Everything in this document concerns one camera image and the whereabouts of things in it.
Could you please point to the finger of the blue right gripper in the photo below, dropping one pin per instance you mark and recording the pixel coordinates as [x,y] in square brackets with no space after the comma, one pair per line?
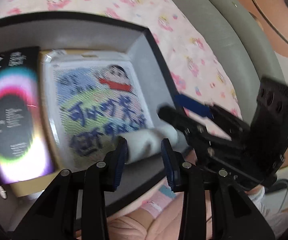
[194,106]

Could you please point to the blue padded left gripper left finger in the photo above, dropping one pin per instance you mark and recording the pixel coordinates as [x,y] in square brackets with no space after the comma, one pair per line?
[117,162]

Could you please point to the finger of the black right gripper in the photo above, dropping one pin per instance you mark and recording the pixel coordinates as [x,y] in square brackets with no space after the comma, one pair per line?
[191,129]

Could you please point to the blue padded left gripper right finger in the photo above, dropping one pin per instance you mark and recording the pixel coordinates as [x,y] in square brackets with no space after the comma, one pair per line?
[173,161]

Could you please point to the white sock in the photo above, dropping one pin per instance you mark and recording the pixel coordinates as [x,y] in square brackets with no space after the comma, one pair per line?
[145,143]

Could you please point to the cartoon bead art kit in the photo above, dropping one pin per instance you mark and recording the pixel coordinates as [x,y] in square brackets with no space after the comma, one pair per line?
[95,101]

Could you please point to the black rainbow Smart Devil box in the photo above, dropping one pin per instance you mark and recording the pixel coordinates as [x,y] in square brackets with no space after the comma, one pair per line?
[24,153]

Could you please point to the black cardboard storage box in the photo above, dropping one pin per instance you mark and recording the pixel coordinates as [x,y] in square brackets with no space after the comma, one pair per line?
[73,30]

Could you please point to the pink cartoon bed blanket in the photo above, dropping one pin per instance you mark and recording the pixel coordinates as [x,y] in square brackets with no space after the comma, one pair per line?
[194,67]

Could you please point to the grey padded bed frame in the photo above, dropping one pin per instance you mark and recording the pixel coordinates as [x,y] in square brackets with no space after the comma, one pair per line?
[239,44]

